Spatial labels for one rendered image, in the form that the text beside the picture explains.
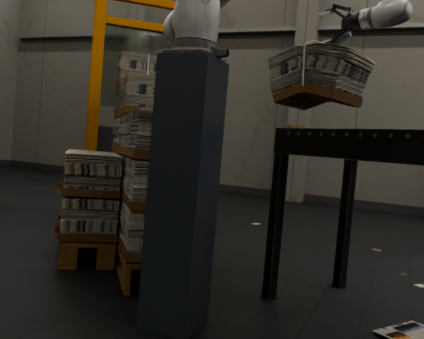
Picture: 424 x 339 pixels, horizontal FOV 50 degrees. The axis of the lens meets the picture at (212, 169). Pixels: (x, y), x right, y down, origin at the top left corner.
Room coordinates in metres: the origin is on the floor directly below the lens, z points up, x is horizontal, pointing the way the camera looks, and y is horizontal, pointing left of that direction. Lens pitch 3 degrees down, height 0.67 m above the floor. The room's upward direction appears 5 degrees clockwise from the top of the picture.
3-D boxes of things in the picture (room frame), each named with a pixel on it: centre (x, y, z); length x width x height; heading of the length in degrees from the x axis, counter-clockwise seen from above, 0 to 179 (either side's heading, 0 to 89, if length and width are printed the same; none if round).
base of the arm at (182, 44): (1.66, 0.08, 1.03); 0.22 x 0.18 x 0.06; 67
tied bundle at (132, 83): (2.70, 0.37, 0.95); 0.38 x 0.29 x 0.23; 107
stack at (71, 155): (2.66, 0.71, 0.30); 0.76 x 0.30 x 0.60; 17
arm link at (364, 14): (2.04, -0.64, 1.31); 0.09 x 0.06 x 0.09; 139
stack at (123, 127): (2.57, 0.33, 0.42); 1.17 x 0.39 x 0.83; 17
